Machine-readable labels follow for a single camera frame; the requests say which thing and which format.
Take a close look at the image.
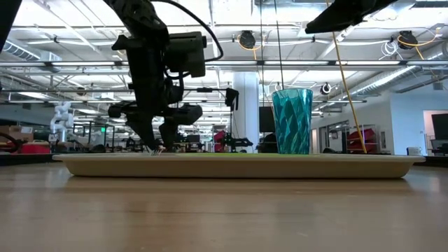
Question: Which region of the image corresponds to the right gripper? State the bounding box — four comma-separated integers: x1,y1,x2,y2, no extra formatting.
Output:
304,0,398,35

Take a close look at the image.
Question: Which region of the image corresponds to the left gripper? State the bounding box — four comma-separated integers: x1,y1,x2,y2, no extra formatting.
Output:
107,32,204,153

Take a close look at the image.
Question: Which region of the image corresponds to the beige plastic tray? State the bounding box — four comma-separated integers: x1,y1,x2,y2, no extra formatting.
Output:
52,153,426,180

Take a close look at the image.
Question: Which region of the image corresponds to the teal faceted plastic cup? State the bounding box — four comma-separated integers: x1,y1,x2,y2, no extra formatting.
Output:
272,88,314,155

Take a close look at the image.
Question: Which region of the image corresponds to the long ceiling light bar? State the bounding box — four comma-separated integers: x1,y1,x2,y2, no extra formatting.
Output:
0,59,448,68

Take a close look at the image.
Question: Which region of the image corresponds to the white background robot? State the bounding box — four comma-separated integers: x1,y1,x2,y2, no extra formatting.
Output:
50,101,76,144

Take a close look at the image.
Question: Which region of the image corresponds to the white building column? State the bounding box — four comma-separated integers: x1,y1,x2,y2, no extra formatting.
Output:
232,72,260,154

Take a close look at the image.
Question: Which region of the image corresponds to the shelf with red bins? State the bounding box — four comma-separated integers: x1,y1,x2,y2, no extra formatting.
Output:
346,127,379,154

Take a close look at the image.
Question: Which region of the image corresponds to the red storage bin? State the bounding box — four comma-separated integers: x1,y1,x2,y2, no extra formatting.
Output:
9,141,53,155

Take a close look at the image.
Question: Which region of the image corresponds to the brown cardboard box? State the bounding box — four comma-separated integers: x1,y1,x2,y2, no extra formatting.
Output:
0,125,35,143

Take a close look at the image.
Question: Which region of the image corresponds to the black hanging cable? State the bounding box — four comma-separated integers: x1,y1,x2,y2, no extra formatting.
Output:
273,0,284,91

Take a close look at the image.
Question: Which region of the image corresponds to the silver ceiling air duct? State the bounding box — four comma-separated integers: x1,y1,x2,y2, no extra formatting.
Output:
3,36,62,64
349,66,448,99

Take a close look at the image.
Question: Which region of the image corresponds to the black camera rig stand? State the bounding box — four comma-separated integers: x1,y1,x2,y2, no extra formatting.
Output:
195,87,241,154

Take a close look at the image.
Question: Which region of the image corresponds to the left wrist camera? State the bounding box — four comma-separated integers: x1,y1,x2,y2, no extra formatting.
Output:
164,31,207,78

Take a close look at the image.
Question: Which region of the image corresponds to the black wall monitor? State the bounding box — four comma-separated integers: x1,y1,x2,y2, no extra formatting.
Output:
258,106,277,134

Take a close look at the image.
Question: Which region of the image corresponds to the yellow hanging cable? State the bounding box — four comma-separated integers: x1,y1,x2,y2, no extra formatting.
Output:
330,31,368,154

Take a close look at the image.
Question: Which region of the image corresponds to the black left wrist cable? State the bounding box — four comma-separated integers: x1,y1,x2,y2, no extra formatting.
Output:
150,0,225,80

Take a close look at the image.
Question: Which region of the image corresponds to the black aluminium table frame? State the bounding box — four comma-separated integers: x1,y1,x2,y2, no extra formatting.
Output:
0,153,448,167

